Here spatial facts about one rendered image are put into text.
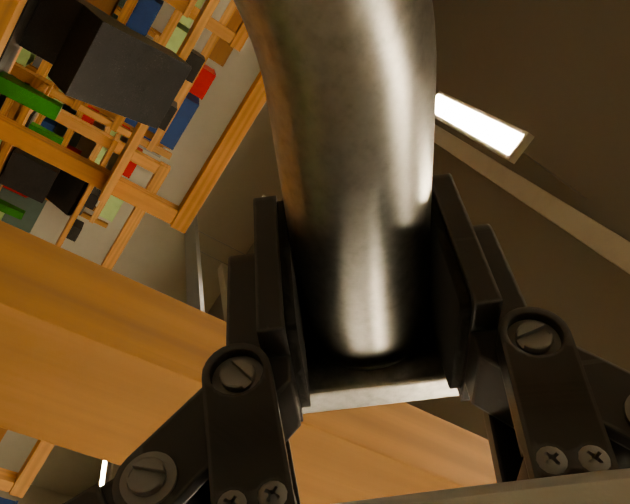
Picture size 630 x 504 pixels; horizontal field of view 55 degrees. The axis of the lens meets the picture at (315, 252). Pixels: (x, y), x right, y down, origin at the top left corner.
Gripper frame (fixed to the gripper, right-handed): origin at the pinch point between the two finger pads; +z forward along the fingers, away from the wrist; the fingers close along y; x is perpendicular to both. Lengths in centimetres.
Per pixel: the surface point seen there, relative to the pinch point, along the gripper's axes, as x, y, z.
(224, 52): -288, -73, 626
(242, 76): -457, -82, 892
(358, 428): -32.6, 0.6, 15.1
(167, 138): -362, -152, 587
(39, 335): -17.2, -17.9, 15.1
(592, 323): -323, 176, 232
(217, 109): -498, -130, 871
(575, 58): -270, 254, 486
